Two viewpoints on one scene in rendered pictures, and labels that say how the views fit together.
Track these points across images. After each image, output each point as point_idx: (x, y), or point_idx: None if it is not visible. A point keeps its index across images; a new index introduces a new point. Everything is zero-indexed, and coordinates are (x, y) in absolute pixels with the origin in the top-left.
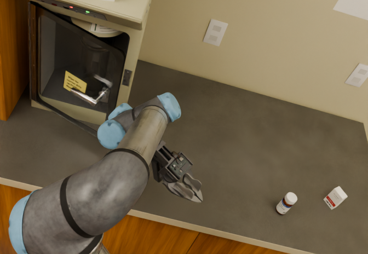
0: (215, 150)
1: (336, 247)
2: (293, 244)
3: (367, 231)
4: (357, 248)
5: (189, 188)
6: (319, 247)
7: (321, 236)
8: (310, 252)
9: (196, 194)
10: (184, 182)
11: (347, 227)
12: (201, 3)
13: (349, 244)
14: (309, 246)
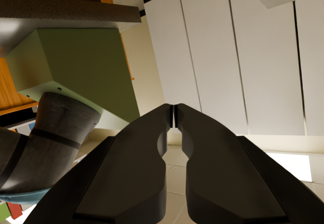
0: None
1: None
2: None
3: None
4: None
5: (191, 137)
6: None
7: None
8: None
9: (181, 131)
10: (187, 200)
11: None
12: None
13: None
14: None
